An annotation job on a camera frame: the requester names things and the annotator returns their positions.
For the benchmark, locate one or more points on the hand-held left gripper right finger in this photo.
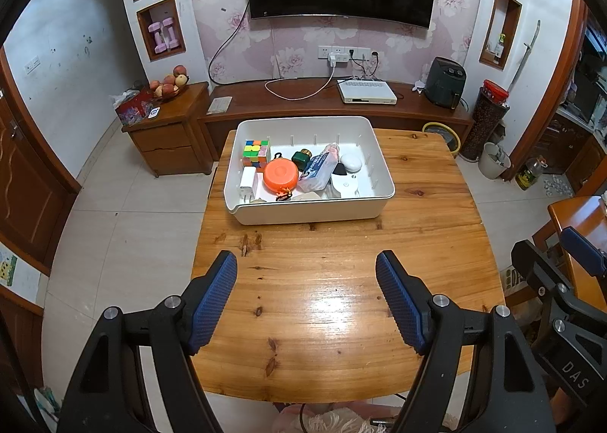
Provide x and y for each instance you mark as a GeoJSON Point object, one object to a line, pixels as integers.
{"type": "Point", "coordinates": [403, 305]}

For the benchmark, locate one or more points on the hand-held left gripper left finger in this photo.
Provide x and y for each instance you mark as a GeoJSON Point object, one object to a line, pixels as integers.
{"type": "Point", "coordinates": [213, 305]}

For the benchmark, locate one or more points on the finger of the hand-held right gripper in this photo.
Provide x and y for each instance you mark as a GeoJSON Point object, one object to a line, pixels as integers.
{"type": "Point", "coordinates": [536, 267]}
{"type": "Point", "coordinates": [585, 245]}

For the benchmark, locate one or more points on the white charger adapter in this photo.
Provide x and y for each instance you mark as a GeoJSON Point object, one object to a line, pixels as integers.
{"type": "Point", "coordinates": [249, 181]}

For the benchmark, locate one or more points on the white bottle opener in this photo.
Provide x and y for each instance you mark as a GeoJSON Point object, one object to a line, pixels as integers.
{"type": "Point", "coordinates": [346, 186]}

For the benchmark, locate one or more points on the white plastic bin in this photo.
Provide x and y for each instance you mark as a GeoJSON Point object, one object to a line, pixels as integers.
{"type": "Point", "coordinates": [308, 212]}

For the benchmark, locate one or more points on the orange round tape measure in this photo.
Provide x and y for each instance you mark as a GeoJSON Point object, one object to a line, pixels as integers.
{"type": "Point", "coordinates": [280, 174]}

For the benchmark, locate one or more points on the white oval case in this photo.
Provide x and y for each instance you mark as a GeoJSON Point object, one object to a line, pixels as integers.
{"type": "Point", "coordinates": [352, 162]}

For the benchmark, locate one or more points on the colourful puzzle cube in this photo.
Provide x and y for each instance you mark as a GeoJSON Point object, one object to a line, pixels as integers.
{"type": "Point", "coordinates": [255, 155]}

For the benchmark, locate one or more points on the clear box with blue label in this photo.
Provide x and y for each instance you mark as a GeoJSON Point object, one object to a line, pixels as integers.
{"type": "Point", "coordinates": [317, 172]}

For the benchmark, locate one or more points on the green bottle with gold cap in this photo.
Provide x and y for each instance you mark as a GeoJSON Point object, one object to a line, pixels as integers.
{"type": "Point", "coordinates": [299, 159]}

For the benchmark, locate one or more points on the printed cardboard box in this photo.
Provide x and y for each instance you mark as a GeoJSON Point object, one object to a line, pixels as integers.
{"type": "Point", "coordinates": [513, 279]}

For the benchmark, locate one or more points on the orange wooden chair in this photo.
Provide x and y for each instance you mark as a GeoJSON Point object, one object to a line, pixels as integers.
{"type": "Point", "coordinates": [578, 219]}

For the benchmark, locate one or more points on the cluster of small clear bottles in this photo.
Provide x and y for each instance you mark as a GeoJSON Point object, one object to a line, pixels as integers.
{"type": "Point", "coordinates": [556, 185]}

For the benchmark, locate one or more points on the yellow oil bottle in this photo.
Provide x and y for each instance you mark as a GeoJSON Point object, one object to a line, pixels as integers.
{"type": "Point", "coordinates": [527, 177]}

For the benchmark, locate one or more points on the white bucket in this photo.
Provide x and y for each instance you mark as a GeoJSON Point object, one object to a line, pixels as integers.
{"type": "Point", "coordinates": [492, 165]}

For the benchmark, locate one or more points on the pink fuzzy clothing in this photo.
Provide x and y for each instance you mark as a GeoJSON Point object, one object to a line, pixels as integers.
{"type": "Point", "coordinates": [332, 421]}

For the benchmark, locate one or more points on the dark display cabinet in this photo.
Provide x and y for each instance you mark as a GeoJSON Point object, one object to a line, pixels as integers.
{"type": "Point", "coordinates": [585, 96]}

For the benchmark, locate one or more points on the tall jar with red lid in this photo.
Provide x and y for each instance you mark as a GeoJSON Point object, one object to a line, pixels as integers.
{"type": "Point", "coordinates": [484, 122]}

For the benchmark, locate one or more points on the yellow rimmed basin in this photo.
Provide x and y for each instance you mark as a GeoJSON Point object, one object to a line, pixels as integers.
{"type": "Point", "coordinates": [448, 136]}

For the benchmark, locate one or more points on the wooden side cabinet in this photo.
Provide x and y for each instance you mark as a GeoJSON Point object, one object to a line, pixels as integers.
{"type": "Point", "coordinates": [163, 143]}

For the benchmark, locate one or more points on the white green plastic bag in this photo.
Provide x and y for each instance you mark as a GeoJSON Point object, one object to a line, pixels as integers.
{"type": "Point", "coordinates": [47, 409]}

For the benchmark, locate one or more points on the sheathed sword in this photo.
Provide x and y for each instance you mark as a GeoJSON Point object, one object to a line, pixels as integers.
{"type": "Point", "coordinates": [524, 56]}

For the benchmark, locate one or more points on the long wooden television cabinet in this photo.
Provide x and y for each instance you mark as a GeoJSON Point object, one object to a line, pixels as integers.
{"type": "Point", "coordinates": [417, 105]}

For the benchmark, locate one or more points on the small white card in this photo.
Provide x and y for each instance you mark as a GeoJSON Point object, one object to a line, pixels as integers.
{"type": "Point", "coordinates": [153, 113]}

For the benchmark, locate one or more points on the black air fryer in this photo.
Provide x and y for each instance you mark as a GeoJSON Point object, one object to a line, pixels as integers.
{"type": "Point", "coordinates": [443, 82]}

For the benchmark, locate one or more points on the red tissue box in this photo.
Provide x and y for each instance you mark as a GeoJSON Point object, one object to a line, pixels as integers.
{"type": "Point", "coordinates": [133, 106]}

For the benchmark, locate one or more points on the small white figurine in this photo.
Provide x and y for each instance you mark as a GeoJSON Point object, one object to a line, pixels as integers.
{"type": "Point", "coordinates": [418, 86]}

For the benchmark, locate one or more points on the white set-top box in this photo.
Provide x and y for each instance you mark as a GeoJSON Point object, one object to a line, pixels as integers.
{"type": "Point", "coordinates": [366, 92]}

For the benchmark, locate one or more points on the small bottle in niche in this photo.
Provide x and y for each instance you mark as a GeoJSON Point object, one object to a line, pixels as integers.
{"type": "Point", "coordinates": [500, 46]}

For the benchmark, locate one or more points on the wooden door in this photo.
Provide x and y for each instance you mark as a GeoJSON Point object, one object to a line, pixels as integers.
{"type": "Point", "coordinates": [28, 177]}

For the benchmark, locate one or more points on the fruit bowl with apples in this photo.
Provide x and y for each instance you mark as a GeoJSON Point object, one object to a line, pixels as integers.
{"type": "Point", "coordinates": [168, 84]}

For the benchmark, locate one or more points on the white plugged charger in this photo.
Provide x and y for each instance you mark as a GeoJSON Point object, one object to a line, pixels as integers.
{"type": "Point", "coordinates": [338, 59]}

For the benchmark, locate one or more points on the pink dumbbell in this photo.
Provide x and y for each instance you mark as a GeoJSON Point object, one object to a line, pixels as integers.
{"type": "Point", "coordinates": [170, 33]}
{"type": "Point", "coordinates": [157, 38]}

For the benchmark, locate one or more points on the wall poster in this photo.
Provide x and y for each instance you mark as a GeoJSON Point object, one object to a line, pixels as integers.
{"type": "Point", "coordinates": [7, 269]}

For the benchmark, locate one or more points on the white wall outlet strip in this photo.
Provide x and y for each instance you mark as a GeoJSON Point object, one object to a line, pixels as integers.
{"type": "Point", "coordinates": [360, 51]}

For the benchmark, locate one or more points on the white light switch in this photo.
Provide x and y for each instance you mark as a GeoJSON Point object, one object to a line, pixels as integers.
{"type": "Point", "coordinates": [33, 65]}

